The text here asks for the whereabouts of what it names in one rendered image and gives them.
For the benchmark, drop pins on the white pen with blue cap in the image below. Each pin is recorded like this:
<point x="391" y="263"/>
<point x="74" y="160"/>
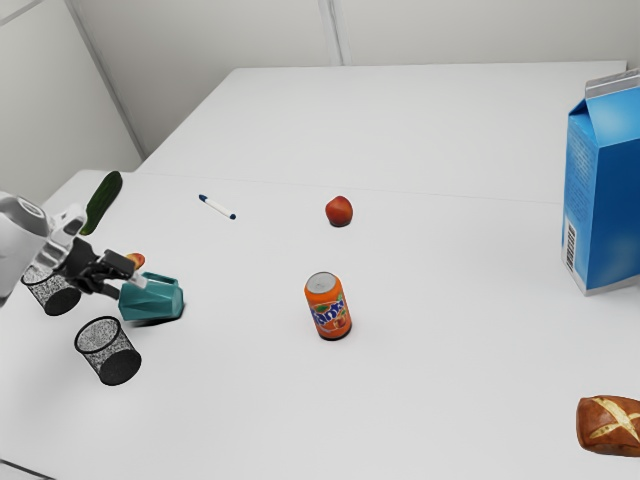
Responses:
<point x="217" y="206"/>

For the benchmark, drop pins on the orange peach fruit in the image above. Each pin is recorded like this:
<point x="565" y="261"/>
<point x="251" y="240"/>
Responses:
<point x="137" y="260"/>

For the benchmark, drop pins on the green cucumber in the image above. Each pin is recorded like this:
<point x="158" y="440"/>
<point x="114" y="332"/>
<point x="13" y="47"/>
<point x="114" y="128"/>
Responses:
<point x="101" y="201"/>

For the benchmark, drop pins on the red apple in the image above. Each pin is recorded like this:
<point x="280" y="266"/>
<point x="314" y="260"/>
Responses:
<point x="339" y="211"/>

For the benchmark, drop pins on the orange soda can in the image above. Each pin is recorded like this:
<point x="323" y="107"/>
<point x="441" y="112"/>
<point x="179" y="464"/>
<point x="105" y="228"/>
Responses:
<point x="327" y="306"/>

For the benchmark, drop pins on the black mesh pen holder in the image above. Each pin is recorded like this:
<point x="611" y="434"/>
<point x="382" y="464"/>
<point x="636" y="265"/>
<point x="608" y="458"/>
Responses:
<point x="52" y="292"/>
<point x="107" y="350"/>

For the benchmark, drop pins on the blue milk carton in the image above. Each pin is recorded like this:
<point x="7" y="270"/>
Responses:
<point x="602" y="185"/>

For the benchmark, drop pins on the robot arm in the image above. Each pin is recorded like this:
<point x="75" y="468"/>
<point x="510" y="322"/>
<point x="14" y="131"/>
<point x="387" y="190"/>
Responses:
<point x="20" y="235"/>

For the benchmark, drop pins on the teal faceted mug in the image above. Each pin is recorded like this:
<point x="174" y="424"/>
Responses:
<point x="152" y="300"/>

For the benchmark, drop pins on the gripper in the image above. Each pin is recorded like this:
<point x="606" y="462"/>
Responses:
<point x="76" y="262"/>

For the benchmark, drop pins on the brown pretzel bread roll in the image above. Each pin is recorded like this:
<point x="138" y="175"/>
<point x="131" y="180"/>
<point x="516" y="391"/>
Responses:
<point x="610" y="425"/>

